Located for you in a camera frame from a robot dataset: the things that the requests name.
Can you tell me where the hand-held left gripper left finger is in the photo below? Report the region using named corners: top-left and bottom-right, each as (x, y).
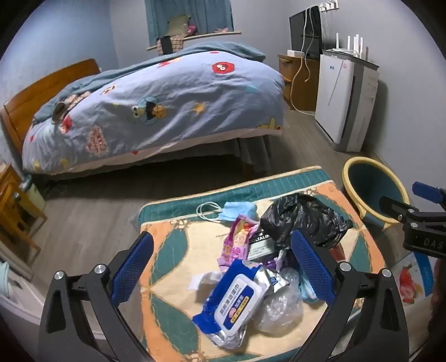
top-left (38, 230), bottom-right (156, 362)

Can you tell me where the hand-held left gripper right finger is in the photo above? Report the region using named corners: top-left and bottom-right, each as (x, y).
top-left (289, 230), bottom-right (410, 362)

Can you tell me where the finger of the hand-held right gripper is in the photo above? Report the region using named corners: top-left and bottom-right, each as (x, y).
top-left (379, 196), bottom-right (424, 225)
top-left (412, 181), bottom-right (446, 205)

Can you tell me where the light blue plastic wrapper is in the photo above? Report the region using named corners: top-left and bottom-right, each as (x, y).
top-left (300, 275), bottom-right (318, 302)

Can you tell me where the teal bin with yellow rim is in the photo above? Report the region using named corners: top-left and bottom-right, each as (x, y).
top-left (342, 156), bottom-right (412, 232)

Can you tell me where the purple wrapper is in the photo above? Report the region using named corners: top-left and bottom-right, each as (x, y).
top-left (266, 249), bottom-right (300, 272)

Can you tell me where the silver foil packet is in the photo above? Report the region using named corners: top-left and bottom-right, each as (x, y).
top-left (253, 266), bottom-right (291, 300)

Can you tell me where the black plastic bag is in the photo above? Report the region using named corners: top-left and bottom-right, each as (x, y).
top-left (260, 193), bottom-right (353, 251)

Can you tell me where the clear plastic bag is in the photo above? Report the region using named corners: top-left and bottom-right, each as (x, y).
top-left (253, 268), bottom-right (305, 331)

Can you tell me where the white and green box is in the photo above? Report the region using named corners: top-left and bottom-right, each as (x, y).
top-left (247, 226), bottom-right (290, 263)

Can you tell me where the pink snack wrapper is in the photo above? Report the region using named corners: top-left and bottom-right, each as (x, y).
top-left (217, 215), bottom-right (265, 268)

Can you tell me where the blue wet wipes packet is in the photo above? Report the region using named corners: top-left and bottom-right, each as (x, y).
top-left (192, 259), bottom-right (265, 349)

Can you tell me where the patterned teal and orange mat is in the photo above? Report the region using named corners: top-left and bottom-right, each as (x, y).
top-left (137, 166), bottom-right (387, 359)

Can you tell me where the strawberry printed box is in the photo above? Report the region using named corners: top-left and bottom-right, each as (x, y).
top-left (390, 251), bottom-right (440, 307)

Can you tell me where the pale green container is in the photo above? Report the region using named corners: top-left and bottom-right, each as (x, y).
top-left (21, 176), bottom-right (46, 211)

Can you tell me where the white air purifier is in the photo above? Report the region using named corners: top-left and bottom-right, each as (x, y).
top-left (315, 50), bottom-right (380, 152)

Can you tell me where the wooden cabinet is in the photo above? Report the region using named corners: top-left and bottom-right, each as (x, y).
top-left (278, 54), bottom-right (321, 112)

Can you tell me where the white router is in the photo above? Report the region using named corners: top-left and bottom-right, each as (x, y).
top-left (328, 33), bottom-right (366, 58)

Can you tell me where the wooden bed headboard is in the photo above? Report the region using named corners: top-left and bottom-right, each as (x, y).
top-left (0, 58), bottom-right (101, 154)

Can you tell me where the black television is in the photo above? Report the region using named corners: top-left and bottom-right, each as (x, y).
top-left (289, 5), bottom-right (323, 60)

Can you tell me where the checkered cloth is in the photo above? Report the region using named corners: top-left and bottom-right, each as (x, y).
top-left (156, 35), bottom-right (185, 56)

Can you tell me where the wooden window sill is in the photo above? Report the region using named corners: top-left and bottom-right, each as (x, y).
top-left (146, 31), bottom-right (242, 51)

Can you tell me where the green plush toy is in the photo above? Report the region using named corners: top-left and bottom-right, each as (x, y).
top-left (166, 14), bottom-right (192, 37)

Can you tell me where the teal curtain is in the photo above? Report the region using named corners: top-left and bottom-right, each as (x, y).
top-left (144, 0), bottom-right (234, 42)

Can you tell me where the white cable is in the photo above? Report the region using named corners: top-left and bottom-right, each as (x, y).
top-left (289, 6), bottom-right (316, 115)

